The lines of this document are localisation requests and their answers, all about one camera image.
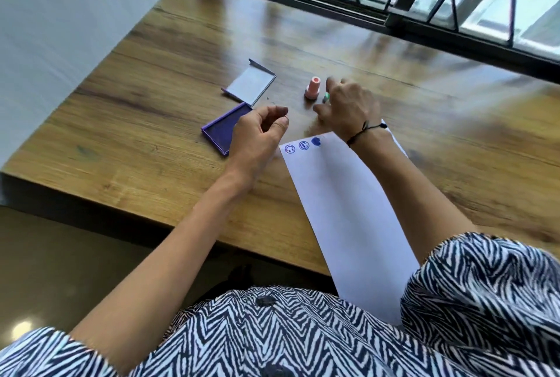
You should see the person's left hand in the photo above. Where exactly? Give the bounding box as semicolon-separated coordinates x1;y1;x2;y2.
225;105;290;183

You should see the person's right hand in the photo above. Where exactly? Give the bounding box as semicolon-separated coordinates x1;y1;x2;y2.
313;77;382;142

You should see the person's left forearm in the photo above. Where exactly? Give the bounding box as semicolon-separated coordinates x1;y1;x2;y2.
70;166;260;374

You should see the person's right forearm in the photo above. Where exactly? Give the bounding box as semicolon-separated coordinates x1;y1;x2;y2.
349;126;478;264

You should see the pink stamp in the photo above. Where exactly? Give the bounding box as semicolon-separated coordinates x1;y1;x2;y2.
304;76;322;101

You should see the grey ink pad lid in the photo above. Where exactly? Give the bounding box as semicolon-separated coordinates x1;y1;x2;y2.
221;58;277;107

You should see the purple ink pad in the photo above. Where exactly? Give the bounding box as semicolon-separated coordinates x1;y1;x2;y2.
201;102;254;157

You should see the white paper sheet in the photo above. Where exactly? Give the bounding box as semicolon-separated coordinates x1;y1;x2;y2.
279;119;421;327

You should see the zebra-print shirt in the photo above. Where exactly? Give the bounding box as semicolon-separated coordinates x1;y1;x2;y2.
0;232;560;377

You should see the black cord bracelet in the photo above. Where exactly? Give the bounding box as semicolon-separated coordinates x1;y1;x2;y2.
346;121;389;147

